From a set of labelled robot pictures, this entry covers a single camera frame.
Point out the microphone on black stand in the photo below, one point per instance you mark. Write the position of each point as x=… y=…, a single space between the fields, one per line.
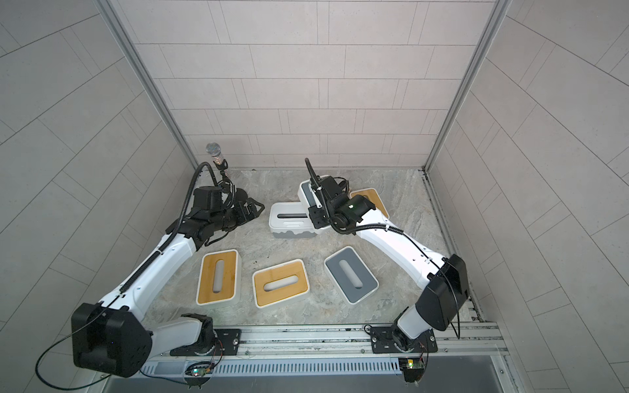
x=214 y=150

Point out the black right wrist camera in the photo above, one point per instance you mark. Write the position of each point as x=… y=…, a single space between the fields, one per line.
x=333 y=187

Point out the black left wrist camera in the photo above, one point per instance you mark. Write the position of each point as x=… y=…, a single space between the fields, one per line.
x=208 y=198

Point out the right green circuit board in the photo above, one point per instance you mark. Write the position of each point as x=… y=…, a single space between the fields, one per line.
x=412 y=369

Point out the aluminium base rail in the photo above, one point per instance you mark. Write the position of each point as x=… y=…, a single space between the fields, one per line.
x=300 y=342

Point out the aluminium corner post left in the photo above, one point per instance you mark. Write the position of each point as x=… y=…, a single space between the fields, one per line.
x=113 y=22

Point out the white ventilation grille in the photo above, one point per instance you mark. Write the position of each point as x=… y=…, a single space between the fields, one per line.
x=235 y=367

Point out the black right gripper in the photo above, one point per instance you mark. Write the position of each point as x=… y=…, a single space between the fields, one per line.
x=319 y=216

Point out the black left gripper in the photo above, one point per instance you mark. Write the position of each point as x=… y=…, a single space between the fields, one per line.
x=248 y=211

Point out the aluminium corner post right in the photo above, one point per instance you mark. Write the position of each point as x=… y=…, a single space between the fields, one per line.
x=493 y=24

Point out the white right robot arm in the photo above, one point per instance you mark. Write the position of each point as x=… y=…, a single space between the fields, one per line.
x=443 y=281

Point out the bamboo lid tissue box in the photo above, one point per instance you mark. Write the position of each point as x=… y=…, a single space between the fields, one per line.
x=373 y=196
x=281 y=284
x=219 y=279

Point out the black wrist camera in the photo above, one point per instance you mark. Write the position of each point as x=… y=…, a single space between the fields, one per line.
x=333 y=187
x=208 y=198

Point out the grey lid tissue box front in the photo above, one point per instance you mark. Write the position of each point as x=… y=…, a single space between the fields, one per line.
x=351 y=275

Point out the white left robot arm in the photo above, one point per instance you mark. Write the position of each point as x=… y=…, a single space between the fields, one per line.
x=109 y=336

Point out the aluminium corner post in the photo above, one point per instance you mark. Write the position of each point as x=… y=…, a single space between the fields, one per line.
x=113 y=22
x=493 y=24

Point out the green circuit board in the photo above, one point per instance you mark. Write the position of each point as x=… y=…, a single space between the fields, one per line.
x=412 y=369
x=198 y=374

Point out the left green circuit board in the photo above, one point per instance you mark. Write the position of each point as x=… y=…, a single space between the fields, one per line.
x=198 y=374

